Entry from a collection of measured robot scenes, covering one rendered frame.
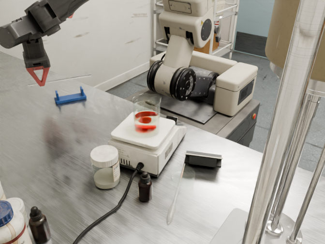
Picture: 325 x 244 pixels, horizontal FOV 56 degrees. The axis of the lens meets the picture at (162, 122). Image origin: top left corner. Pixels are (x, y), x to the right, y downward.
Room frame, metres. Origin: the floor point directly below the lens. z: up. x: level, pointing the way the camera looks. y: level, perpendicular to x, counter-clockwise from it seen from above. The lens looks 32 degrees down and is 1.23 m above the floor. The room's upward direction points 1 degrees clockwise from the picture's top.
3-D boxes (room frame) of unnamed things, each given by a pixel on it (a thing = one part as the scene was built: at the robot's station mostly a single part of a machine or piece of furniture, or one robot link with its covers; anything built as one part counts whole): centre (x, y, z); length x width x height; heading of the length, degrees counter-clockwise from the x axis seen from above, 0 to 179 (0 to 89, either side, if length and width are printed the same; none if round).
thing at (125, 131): (0.60, 0.04, 0.83); 0.12 x 0.12 x 0.01; 67
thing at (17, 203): (0.39, 0.28, 0.78); 0.05 x 0.05 x 0.05
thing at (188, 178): (0.52, -0.05, 0.76); 0.06 x 0.06 x 0.02
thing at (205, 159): (0.59, -0.10, 0.77); 0.09 x 0.06 x 0.04; 80
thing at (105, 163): (0.51, 0.12, 0.79); 0.06 x 0.06 x 0.08
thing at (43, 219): (0.36, 0.22, 0.79); 0.03 x 0.03 x 0.08
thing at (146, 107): (0.59, 0.03, 0.88); 0.07 x 0.06 x 0.08; 129
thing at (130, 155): (0.63, 0.03, 0.79); 0.22 x 0.13 x 0.08; 157
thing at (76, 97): (0.90, 0.31, 0.77); 0.10 x 0.03 x 0.04; 115
